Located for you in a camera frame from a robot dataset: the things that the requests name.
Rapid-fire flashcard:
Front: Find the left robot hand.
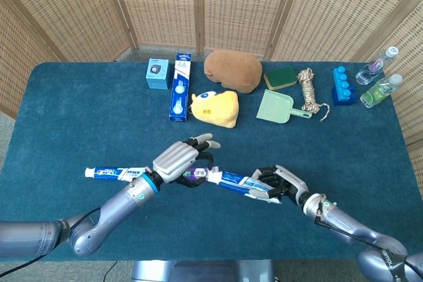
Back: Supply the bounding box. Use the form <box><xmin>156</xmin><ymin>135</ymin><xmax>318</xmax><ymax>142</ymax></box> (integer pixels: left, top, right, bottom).
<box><xmin>152</xmin><ymin>133</ymin><xmax>221</xmax><ymax>189</ymax></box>

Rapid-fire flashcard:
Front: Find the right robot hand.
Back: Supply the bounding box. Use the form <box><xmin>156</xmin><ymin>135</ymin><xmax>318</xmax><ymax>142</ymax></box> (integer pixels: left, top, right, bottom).
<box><xmin>249</xmin><ymin>164</ymin><xmax>310</xmax><ymax>205</ymax></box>

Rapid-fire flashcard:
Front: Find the blue and white toothpaste tube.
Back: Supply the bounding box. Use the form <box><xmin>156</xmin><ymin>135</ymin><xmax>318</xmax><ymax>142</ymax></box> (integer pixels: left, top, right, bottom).
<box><xmin>207</xmin><ymin>168</ymin><xmax>284</xmax><ymax>204</ymax></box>

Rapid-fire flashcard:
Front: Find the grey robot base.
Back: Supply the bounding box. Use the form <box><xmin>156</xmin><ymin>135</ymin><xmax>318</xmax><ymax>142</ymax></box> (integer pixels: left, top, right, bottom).
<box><xmin>132</xmin><ymin>260</ymin><xmax>276</xmax><ymax>282</ymax></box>

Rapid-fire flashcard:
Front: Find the purple toothpaste tube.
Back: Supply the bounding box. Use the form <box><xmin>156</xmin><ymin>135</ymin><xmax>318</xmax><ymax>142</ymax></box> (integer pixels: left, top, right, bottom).
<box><xmin>184</xmin><ymin>166</ymin><xmax>221</xmax><ymax>184</ymax></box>

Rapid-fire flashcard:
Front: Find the Crest toothpaste tube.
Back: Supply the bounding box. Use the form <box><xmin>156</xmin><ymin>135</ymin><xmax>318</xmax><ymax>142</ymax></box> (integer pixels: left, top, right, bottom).
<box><xmin>85</xmin><ymin>166</ymin><xmax>148</xmax><ymax>182</ymax></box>

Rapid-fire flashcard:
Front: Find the blue toothpaste carton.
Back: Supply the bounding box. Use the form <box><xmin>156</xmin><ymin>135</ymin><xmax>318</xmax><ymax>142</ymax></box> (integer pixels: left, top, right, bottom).
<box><xmin>169</xmin><ymin>52</ymin><xmax>192</xmax><ymax>123</ymax></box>

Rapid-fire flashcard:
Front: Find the yellow plush toy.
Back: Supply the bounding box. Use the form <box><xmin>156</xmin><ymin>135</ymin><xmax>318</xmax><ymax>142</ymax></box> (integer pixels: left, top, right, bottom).
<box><xmin>191</xmin><ymin>90</ymin><xmax>239</xmax><ymax>129</ymax></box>

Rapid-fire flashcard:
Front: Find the light green dustpan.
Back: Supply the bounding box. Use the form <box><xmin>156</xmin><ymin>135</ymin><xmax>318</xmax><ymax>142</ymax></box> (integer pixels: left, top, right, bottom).
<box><xmin>256</xmin><ymin>89</ymin><xmax>313</xmax><ymax>125</ymax></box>

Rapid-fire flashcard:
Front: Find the teal table cover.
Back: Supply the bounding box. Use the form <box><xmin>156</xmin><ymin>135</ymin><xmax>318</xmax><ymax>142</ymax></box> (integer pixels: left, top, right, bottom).
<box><xmin>0</xmin><ymin>61</ymin><xmax>423</xmax><ymax>262</ymax></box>

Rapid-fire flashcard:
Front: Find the light blue small box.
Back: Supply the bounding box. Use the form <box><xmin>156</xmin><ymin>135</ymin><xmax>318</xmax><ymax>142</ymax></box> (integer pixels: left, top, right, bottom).
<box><xmin>145</xmin><ymin>57</ymin><xmax>170</xmax><ymax>90</ymax></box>

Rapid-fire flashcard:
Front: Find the green and yellow sponge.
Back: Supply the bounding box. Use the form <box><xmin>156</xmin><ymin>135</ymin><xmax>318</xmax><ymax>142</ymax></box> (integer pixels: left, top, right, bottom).
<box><xmin>263</xmin><ymin>66</ymin><xmax>298</xmax><ymax>91</ymax></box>

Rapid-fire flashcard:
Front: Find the brown plush toy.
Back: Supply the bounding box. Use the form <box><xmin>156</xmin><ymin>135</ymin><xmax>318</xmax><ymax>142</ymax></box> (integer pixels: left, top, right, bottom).
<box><xmin>203</xmin><ymin>50</ymin><xmax>263</xmax><ymax>94</ymax></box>

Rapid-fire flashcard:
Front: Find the blue toy building block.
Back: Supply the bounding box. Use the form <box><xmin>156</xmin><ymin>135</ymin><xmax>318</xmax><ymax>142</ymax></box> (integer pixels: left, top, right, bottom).
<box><xmin>331</xmin><ymin>66</ymin><xmax>358</xmax><ymax>106</ymax></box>

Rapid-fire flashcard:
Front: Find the green liquid bottle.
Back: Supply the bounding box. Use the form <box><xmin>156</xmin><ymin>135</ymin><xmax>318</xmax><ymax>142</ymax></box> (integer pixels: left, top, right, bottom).
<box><xmin>360</xmin><ymin>73</ymin><xmax>403</xmax><ymax>108</ymax></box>

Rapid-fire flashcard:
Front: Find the clear water bottle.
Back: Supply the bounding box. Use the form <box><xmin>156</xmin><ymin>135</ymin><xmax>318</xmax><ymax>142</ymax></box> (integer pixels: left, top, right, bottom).
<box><xmin>355</xmin><ymin>46</ymin><xmax>400</xmax><ymax>86</ymax></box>

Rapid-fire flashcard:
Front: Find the wicker folding screen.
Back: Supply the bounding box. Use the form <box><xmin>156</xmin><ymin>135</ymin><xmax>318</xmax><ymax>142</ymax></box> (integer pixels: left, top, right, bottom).
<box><xmin>0</xmin><ymin>0</ymin><xmax>423</xmax><ymax>197</ymax></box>

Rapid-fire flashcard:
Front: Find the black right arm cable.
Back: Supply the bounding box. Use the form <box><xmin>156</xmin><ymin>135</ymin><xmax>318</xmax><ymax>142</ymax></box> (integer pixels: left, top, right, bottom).
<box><xmin>313</xmin><ymin>201</ymin><xmax>423</xmax><ymax>273</ymax></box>

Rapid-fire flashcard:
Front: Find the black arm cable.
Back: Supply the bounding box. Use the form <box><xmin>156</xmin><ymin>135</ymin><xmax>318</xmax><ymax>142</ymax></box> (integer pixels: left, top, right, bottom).
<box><xmin>313</xmin><ymin>201</ymin><xmax>423</xmax><ymax>273</ymax></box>
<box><xmin>0</xmin><ymin>207</ymin><xmax>102</xmax><ymax>278</ymax></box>

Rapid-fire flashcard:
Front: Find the beige rope bundle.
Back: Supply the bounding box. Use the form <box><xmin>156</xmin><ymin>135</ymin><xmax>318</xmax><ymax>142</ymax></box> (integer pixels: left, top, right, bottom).
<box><xmin>297</xmin><ymin>67</ymin><xmax>330</xmax><ymax>123</ymax></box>

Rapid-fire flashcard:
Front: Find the thin black cable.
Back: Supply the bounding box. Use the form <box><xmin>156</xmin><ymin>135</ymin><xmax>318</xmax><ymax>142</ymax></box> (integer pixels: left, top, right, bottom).
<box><xmin>104</xmin><ymin>260</ymin><xmax>119</xmax><ymax>282</ymax></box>

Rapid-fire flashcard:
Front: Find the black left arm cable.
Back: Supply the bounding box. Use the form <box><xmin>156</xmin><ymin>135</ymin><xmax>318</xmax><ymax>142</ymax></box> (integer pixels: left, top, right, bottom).
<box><xmin>0</xmin><ymin>207</ymin><xmax>102</xmax><ymax>278</ymax></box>

